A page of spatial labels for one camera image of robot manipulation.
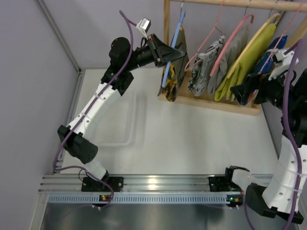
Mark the grey slotted cable duct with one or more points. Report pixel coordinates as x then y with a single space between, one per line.
147 198

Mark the blue white red trousers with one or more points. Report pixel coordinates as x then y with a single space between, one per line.
246 90

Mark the pink hanger under blue trousers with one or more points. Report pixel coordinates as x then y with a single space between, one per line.
265 64

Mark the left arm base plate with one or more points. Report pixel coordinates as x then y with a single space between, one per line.
91 185

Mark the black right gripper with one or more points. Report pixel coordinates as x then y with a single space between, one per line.
254 86

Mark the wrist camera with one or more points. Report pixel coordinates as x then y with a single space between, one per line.
143 26
281 63

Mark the grey trousers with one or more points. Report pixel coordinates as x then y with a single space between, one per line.
232 52

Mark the pink padded hanger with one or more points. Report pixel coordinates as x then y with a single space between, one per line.
231 37

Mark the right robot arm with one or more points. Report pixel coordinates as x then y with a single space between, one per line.
288 92

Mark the wooden clothes rack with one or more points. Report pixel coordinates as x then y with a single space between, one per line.
208 101

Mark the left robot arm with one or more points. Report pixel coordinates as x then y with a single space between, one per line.
75 137

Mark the clear plastic basket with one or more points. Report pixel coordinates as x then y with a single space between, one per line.
117 125

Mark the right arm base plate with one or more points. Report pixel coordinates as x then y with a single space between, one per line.
222 184

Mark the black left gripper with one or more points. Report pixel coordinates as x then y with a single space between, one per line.
156 50

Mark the aluminium rail base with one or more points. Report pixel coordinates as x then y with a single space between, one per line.
72 183

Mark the light blue hanger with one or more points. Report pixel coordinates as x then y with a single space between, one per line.
175 54

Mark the white black printed trousers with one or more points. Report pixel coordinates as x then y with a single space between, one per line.
204 63

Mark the lime green trousers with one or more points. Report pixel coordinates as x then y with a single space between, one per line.
256 48

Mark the camouflage trousers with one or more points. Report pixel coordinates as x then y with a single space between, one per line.
177 72

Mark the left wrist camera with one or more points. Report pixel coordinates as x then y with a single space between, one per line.
143 26

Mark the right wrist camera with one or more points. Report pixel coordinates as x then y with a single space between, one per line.
281 63

